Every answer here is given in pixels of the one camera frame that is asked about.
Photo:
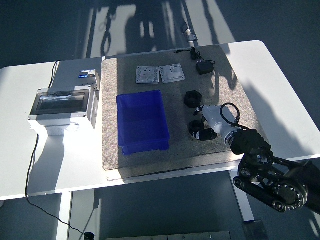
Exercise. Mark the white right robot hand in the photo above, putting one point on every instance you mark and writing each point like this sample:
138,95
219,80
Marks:
215,117

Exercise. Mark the black hexagonal nut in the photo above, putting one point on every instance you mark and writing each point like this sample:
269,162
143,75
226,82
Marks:
192,98
195,125

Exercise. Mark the blue plastic box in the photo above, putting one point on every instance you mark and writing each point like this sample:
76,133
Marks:
142,120

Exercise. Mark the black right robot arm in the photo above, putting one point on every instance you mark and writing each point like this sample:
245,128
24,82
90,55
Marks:
250,142

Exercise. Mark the grey electrical distribution box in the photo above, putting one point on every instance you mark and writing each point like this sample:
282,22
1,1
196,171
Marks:
60,102

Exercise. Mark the black power adapter plug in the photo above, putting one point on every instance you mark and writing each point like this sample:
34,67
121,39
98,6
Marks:
205,68

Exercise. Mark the grey-brown mat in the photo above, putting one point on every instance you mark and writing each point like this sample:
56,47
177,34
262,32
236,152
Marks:
175,150

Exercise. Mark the white table leg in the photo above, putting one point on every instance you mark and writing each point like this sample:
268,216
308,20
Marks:
63,217
245,210

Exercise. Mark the grey table foot plate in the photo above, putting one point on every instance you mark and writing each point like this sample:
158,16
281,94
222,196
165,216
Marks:
255,231

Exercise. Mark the circuit breaker with blue label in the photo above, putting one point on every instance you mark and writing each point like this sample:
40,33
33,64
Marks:
86,74

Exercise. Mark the black plug on floor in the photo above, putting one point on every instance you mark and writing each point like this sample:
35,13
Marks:
89,236

